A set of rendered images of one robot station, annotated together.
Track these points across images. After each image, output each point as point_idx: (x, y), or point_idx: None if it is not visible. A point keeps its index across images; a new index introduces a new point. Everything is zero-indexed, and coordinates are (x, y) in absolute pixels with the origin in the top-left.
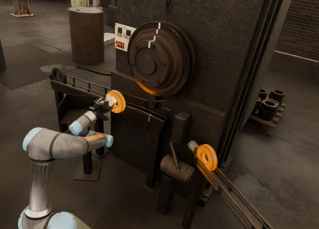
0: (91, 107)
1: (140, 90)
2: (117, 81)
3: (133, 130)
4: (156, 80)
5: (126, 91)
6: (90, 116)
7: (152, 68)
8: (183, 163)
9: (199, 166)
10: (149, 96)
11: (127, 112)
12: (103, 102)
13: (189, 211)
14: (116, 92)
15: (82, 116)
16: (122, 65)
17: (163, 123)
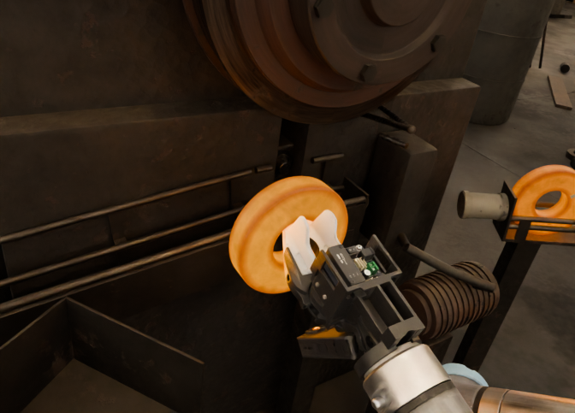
0: (399, 326)
1: (206, 145)
2: (50, 171)
3: (174, 330)
4: (431, 37)
5: (121, 194)
6: (441, 366)
7: None
8: (461, 268)
9: (529, 236)
10: (251, 149)
11: (210, 268)
12: (373, 262)
13: (481, 364)
14: (313, 184)
15: (444, 410)
16: (33, 72)
17: (365, 203)
